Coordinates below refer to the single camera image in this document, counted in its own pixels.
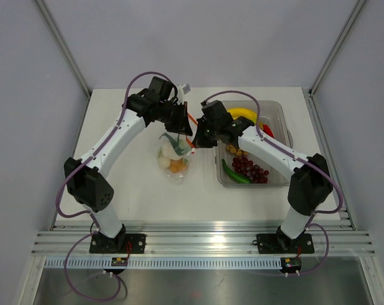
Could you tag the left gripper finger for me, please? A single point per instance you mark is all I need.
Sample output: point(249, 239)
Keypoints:
point(182, 114)
point(179, 129)

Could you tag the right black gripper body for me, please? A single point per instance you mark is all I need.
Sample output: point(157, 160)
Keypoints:
point(212, 130)

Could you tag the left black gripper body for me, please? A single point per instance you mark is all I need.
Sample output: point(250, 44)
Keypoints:
point(165, 112)

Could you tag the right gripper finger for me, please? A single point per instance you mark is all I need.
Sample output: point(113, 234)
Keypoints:
point(199, 136)
point(204, 142)

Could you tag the yellow banana bunch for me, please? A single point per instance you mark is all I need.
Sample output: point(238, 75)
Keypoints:
point(238, 112)

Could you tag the clear zip top bag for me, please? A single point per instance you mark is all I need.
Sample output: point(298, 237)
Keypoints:
point(175, 178)

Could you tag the white cauliflower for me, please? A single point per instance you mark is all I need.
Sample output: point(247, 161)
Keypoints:
point(166, 153)

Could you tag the orange yellow pepper cluster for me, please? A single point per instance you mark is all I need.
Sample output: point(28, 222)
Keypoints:
point(177, 166)

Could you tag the green chili pepper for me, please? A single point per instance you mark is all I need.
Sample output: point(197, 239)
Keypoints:
point(233, 175)

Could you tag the red chili pepper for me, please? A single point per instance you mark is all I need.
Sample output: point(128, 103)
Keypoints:
point(267, 130)

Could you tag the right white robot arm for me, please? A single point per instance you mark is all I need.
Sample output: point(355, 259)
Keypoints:
point(309, 179)

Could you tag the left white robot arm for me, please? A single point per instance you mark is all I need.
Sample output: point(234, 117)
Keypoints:
point(86, 177)

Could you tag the clear plastic food bin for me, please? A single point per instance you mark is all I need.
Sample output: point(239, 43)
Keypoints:
point(262, 153)

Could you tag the brown longan cluster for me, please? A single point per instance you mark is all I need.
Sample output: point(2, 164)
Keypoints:
point(235, 150)

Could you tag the red grape bunch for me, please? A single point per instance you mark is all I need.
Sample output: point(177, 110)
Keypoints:
point(246, 167)

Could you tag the left small circuit board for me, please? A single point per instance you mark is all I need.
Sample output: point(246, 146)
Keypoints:
point(119, 262)

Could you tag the small circuit board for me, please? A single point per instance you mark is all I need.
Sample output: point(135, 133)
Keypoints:
point(119, 262)
point(291, 263)

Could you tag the right small circuit board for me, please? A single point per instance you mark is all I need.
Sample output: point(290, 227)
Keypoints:
point(291, 263)

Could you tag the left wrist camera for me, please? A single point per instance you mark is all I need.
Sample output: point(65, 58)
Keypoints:
point(183, 89)

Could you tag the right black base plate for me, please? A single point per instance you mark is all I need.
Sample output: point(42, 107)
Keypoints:
point(278, 243)

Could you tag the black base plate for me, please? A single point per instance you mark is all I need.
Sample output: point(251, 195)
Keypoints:
point(123, 243)
point(278, 243)

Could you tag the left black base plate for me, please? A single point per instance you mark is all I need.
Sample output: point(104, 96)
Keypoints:
point(123, 243)

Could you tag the left frame post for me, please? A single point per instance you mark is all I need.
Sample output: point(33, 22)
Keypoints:
point(57, 35)

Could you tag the frame post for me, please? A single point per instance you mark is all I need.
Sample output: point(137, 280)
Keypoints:
point(57, 35)
point(342, 37)

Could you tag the aluminium rail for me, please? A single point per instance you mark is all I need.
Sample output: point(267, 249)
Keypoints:
point(208, 239)

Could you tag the right frame post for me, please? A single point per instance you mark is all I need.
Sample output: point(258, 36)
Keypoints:
point(342, 37)

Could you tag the white slotted cable duct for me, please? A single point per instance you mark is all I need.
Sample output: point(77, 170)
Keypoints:
point(233, 263)

